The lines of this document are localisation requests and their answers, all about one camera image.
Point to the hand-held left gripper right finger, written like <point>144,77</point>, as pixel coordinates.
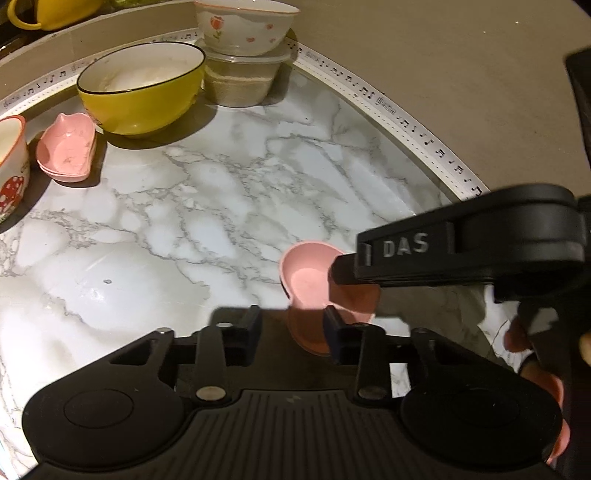
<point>331,337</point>

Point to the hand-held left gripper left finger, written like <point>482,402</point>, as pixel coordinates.
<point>251,332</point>

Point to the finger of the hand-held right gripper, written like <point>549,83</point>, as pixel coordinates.
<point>397,254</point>

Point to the person's right hand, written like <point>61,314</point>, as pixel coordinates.
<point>540,383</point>

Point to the white music note edge strip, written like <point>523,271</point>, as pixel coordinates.
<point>406,122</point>

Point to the clear plastic container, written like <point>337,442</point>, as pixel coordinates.
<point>244,78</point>

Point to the yellow bowl with black rim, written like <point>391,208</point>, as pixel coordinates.
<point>138,87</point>

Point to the white floral bowl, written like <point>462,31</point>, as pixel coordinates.
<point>242,25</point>

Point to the mushroom print cup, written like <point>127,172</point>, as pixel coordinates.
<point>11,166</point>

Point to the yellow mug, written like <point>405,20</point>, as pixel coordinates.
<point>55,11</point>

